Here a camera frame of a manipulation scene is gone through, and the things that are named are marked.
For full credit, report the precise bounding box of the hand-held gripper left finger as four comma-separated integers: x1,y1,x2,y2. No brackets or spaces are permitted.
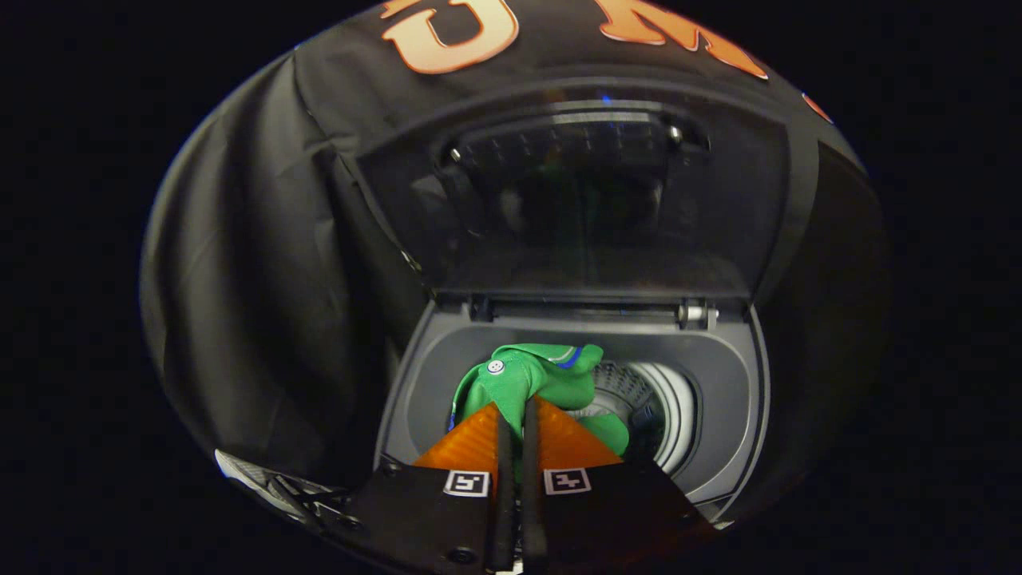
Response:
347,402,516,574

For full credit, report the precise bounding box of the green polo shirt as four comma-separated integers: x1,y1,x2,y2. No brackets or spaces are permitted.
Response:
449,343,632,480

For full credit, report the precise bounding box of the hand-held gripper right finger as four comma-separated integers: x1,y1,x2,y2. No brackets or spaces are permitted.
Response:
521,396,719,574

